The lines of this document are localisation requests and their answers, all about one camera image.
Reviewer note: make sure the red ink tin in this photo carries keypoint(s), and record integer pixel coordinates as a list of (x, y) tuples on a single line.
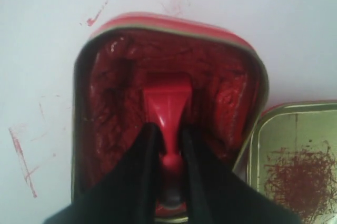
[(142, 67)]

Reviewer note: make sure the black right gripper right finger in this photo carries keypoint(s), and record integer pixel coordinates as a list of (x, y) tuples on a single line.
[(217, 195)]

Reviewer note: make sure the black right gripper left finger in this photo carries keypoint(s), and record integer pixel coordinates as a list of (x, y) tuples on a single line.
[(128, 193)]

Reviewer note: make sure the gold tin lid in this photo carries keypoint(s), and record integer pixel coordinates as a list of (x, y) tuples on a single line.
[(290, 158)]

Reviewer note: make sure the red stamp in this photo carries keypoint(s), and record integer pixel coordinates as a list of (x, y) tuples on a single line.
[(165, 97)]

